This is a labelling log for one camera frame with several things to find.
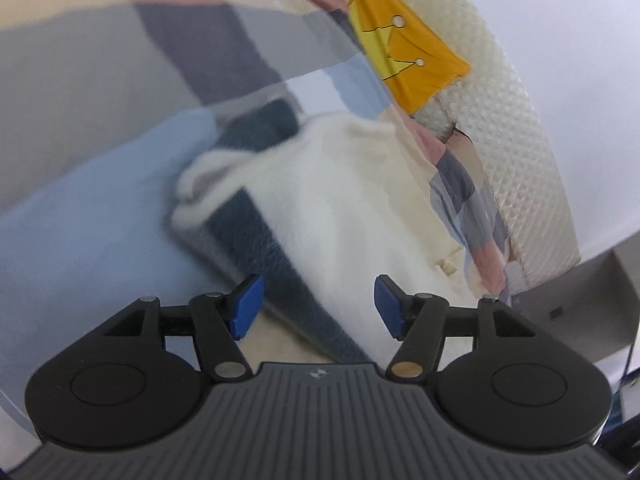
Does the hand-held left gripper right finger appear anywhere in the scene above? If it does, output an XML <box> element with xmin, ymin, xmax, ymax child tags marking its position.
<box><xmin>375</xmin><ymin>275</ymin><xmax>536</xmax><ymax>381</ymax></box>

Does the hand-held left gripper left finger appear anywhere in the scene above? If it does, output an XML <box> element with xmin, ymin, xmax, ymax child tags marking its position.
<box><xmin>102</xmin><ymin>274</ymin><xmax>265</xmax><ymax>382</ymax></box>

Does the white fluffy sweater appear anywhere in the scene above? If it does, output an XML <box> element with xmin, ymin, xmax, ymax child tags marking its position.
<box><xmin>167</xmin><ymin>97</ymin><xmax>486</xmax><ymax>366</ymax></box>

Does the grey wardrobe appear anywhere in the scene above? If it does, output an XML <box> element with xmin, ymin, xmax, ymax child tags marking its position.
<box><xmin>510</xmin><ymin>230</ymin><xmax>640</xmax><ymax>391</ymax></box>

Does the cream quilted headboard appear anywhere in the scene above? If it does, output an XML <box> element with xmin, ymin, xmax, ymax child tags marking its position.
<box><xmin>370</xmin><ymin>0</ymin><xmax>583</xmax><ymax>291</ymax></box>

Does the yellow crown print pillow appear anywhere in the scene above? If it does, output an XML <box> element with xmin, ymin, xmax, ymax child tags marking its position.
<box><xmin>320</xmin><ymin>0</ymin><xmax>473</xmax><ymax>116</ymax></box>

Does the patchwork blanket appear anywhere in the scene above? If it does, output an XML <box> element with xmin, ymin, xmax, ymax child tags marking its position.
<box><xmin>0</xmin><ymin>0</ymin><xmax>516</xmax><ymax>411</ymax></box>

